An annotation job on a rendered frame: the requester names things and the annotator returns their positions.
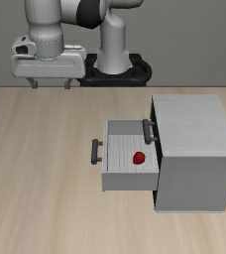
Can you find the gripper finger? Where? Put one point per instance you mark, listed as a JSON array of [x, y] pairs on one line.
[[68, 83], [33, 83]]

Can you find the grey open drawer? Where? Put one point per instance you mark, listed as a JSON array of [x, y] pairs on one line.
[[128, 158]]

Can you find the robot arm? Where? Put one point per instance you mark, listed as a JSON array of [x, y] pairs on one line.
[[113, 43]]

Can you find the grey cabinet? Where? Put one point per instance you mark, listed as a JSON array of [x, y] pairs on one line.
[[192, 152]]

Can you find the small red fruit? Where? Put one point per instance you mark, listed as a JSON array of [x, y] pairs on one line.
[[138, 158]]

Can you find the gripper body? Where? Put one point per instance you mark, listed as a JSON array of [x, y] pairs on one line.
[[49, 66]]

